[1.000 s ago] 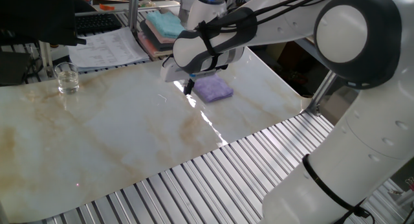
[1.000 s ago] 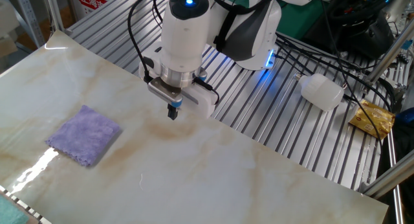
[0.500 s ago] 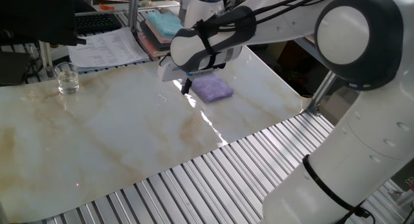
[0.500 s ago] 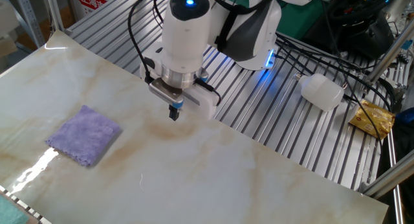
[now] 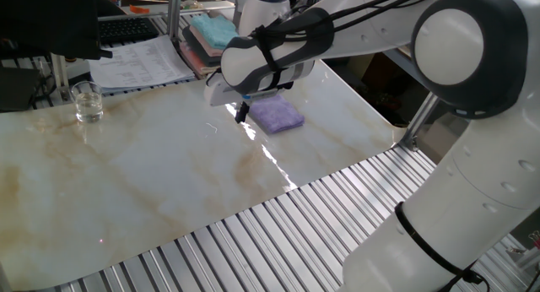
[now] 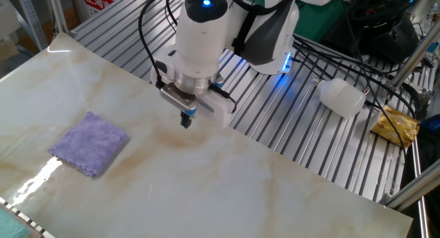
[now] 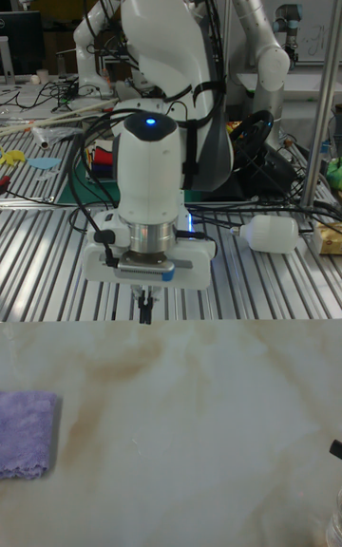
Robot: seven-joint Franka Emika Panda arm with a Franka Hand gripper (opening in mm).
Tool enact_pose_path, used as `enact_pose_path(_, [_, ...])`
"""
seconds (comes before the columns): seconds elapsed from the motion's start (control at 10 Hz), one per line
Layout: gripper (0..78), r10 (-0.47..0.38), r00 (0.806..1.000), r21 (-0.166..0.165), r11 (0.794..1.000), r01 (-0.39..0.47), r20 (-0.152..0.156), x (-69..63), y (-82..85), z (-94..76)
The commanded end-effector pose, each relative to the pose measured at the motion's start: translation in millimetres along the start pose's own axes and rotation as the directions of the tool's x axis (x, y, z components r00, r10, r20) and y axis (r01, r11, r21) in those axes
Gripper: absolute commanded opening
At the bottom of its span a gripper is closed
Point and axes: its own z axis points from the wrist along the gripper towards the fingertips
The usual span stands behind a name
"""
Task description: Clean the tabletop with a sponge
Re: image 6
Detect black base cable bundle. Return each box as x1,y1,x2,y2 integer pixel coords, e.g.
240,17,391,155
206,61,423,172
291,0,422,156

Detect gold snack packet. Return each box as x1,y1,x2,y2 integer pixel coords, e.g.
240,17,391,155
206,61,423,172
370,105,421,150

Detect silver wrist camera blue caps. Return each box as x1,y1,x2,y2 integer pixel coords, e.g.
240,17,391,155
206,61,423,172
159,82,199,121

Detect aluminium frame bar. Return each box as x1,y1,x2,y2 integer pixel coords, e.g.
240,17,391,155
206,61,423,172
382,168,440,212

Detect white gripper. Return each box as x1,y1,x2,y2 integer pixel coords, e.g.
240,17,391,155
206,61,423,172
149,46,237,130

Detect perforated metal rack upright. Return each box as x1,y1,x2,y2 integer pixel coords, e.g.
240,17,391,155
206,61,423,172
12,0,48,52

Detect green mat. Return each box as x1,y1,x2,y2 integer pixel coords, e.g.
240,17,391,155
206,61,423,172
229,0,349,43

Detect black white checkered board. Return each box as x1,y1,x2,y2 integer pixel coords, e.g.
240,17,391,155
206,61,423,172
0,195,56,238

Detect purple microfibre cloth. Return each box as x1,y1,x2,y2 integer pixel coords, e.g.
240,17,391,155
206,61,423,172
47,111,129,178

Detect black steering wheel controller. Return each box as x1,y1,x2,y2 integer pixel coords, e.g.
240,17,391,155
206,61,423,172
321,0,421,64

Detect white plastic bottle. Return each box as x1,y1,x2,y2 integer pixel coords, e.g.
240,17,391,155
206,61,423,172
312,76,367,120

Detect red and white sign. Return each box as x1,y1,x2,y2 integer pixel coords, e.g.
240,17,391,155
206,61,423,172
80,0,125,19

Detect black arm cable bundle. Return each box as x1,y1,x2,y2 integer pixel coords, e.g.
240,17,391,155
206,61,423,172
137,0,303,113

